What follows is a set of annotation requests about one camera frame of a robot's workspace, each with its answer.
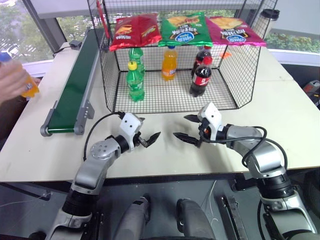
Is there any red chips bag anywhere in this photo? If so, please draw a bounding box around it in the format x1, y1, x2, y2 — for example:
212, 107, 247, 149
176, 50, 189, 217
109, 13, 163, 52

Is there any red strap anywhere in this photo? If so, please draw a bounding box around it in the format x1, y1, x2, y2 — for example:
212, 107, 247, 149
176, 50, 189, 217
95, 0, 111, 40

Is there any person's bare hand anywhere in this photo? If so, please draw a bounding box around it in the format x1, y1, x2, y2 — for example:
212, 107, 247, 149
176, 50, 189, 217
0, 60, 41, 106

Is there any black and orange tool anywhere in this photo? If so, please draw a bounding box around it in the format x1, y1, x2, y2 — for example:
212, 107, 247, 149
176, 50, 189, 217
302, 79, 320, 111

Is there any magenta chips bag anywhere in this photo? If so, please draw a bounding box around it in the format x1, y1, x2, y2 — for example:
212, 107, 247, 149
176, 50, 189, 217
205, 15, 267, 48

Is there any thin white cable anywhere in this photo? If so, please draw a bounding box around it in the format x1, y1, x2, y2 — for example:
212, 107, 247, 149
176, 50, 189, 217
199, 179, 220, 227

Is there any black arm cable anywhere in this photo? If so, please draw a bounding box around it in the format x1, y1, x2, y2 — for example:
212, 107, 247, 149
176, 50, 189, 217
202, 126, 289, 176
82, 112, 126, 161

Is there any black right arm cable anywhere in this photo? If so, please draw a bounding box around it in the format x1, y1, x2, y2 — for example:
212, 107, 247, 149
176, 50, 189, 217
202, 126, 289, 176

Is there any cola bottle red cap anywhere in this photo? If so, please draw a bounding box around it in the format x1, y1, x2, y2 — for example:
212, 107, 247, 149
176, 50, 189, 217
191, 45, 214, 76
189, 56, 213, 97

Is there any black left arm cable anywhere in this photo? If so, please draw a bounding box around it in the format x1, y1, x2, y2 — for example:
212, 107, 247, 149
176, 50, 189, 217
82, 112, 126, 161

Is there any green chips bag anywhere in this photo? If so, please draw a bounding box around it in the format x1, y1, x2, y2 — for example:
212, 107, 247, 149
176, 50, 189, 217
157, 11, 214, 48

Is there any white tumbler black lid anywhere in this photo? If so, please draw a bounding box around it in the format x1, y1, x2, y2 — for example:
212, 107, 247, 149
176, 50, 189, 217
253, 8, 281, 40

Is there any black power adapter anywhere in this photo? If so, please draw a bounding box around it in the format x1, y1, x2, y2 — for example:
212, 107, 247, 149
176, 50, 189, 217
69, 39, 83, 50

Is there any green soda bottle yellow cap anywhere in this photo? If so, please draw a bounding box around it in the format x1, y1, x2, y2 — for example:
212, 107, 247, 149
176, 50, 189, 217
126, 61, 146, 102

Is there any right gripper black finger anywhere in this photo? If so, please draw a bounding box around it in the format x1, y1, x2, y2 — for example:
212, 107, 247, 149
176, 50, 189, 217
183, 114, 202, 124
173, 132, 202, 148

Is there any orange soda bottle blue cap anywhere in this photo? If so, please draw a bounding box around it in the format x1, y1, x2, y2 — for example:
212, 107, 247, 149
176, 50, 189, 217
0, 52, 41, 99
161, 45, 179, 82

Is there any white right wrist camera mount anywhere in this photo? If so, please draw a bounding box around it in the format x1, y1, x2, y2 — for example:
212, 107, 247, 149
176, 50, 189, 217
198, 102, 225, 141

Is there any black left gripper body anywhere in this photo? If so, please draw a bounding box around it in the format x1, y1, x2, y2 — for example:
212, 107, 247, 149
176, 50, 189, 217
132, 131, 149, 149

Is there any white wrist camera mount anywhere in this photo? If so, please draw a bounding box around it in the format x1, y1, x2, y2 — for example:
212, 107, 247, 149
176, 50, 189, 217
198, 102, 225, 141
118, 112, 143, 153

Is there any green conveyor belt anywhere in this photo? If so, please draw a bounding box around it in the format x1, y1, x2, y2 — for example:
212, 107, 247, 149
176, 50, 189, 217
39, 26, 106, 137

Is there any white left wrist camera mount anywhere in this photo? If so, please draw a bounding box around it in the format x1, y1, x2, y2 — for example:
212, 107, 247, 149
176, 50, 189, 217
118, 112, 143, 153

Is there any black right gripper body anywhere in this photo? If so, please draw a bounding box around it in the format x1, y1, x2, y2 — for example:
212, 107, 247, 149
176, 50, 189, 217
198, 116, 212, 149

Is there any black wire mesh shelf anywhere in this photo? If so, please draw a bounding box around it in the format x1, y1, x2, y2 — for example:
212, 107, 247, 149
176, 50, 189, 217
87, 0, 279, 115

